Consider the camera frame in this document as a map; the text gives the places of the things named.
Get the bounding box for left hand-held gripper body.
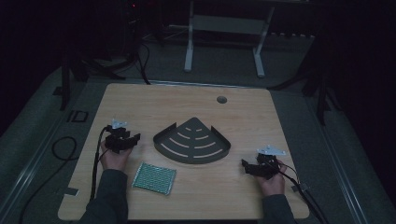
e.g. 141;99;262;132
105;119;135;151

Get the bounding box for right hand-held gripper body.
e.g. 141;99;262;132
252;145;287;178

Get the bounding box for person's left hand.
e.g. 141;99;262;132
99;145;134;172

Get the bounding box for person's right hand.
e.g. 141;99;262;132
254;159;288;197

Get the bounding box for green scouring cloth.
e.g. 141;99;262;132
131;161;177;197

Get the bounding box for dark grey corner shelf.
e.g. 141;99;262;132
152;117;232;165

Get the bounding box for black tripod stand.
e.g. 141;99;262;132
267;27;344;127
59;18;150;112

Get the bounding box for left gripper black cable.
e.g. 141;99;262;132
89;125;110;202

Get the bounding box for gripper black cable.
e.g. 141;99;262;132
89;125;110;202
274;162;331;224

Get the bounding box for black rectangular floor frame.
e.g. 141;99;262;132
66;109;90;123

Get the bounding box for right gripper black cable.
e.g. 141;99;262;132
274;162;331;224

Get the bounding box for black floor cable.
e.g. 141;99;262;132
18;135;78;224

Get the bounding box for white metal desk frame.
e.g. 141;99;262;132
183;0;276;79

